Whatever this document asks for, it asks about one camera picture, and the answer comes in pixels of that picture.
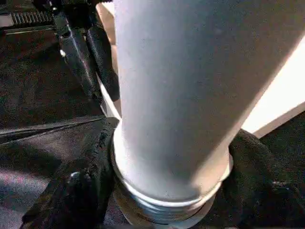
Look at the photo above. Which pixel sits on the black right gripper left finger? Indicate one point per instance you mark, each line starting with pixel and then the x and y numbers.
pixel 76 186

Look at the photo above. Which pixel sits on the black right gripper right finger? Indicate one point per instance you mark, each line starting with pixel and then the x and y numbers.
pixel 267 186

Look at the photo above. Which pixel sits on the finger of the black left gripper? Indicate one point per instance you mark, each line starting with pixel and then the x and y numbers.
pixel 104 62
pixel 78 57

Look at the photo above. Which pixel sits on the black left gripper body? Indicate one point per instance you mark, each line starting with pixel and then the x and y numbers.
pixel 47 14

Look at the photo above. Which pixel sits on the white plastic table top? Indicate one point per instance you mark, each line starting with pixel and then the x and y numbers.
pixel 286 95

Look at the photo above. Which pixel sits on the white plastic table leg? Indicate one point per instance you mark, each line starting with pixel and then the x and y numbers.
pixel 200 95

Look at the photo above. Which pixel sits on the black work mat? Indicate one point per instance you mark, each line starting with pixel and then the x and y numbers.
pixel 38 95

